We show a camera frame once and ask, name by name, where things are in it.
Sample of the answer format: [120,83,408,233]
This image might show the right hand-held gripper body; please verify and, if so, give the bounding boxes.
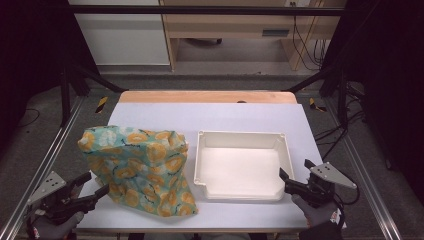
[301,162,358,208]

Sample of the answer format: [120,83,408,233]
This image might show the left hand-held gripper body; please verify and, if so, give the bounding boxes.
[27,171,83,224]

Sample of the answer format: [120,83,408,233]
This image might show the white plastic tray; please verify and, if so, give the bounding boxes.
[193,130,295,203]

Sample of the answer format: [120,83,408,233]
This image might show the teal orange print cloth bag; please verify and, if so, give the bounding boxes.
[77,125,199,218]

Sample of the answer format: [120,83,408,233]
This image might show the person's right hand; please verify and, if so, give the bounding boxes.
[291,195,344,230]

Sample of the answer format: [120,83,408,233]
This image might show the person's left hand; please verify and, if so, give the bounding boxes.
[30,211,85,240]

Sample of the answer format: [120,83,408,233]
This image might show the yellow black tape marker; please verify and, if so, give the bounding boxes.
[94,95,110,115]
[308,97,328,113]

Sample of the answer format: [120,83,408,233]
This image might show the white table cover sheet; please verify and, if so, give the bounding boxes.
[75,102,348,232]

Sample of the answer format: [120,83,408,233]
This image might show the white cabinet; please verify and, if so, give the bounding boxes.
[68,0,172,66]

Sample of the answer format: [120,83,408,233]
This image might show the light wooden desk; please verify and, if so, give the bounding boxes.
[159,0,348,73]

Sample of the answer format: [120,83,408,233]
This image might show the aluminium frame rail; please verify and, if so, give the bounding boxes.
[323,96,404,240]
[0,95,85,240]

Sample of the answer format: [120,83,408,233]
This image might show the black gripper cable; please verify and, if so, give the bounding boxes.
[333,185,362,228]

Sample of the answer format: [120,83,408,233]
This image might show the black floor cables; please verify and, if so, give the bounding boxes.
[313,82,367,162]

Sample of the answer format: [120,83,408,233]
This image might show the black frame stand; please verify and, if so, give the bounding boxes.
[59,63,128,128]
[283,64,350,130]

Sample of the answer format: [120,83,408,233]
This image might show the black hanging cables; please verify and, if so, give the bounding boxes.
[290,2,330,72]

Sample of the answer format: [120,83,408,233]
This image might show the black frame crossbar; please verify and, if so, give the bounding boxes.
[68,4,346,16]

